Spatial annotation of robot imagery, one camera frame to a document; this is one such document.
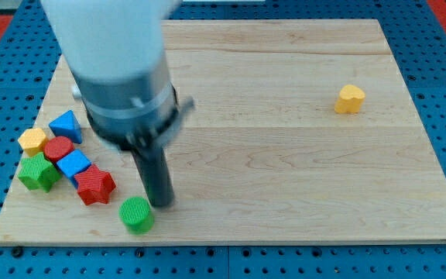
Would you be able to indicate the green cylinder block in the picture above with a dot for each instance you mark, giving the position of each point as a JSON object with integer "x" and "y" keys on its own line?
{"x": 135, "y": 214}

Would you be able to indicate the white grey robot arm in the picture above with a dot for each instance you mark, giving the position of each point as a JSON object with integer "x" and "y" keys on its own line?
{"x": 115, "y": 51}

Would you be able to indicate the red star block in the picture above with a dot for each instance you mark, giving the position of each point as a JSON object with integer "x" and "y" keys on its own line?
{"x": 94, "y": 185}

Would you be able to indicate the green star block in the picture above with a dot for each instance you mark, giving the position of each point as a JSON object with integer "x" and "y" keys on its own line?
{"x": 38, "y": 172}

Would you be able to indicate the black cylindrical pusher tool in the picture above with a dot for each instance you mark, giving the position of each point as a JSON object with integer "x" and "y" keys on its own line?
{"x": 154, "y": 172}

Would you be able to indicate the wooden board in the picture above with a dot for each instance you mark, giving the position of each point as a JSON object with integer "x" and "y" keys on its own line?
{"x": 263, "y": 160}

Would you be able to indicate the yellow heart block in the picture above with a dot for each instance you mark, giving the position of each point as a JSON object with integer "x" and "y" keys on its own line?
{"x": 350, "y": 100}

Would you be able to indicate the blue cube block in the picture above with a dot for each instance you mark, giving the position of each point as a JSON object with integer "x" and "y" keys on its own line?
{"x": 72, "y": 164}

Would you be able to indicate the blue triangle block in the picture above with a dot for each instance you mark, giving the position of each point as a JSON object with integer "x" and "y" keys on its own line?
{"x": 67, "y": 125}

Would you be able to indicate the red cylinder block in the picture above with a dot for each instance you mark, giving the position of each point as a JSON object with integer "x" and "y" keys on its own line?
{"x": 57, "y": 148}

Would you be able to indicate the yellow hexagon block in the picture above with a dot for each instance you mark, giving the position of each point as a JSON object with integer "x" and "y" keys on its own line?
{"x": 33, "y": 141}

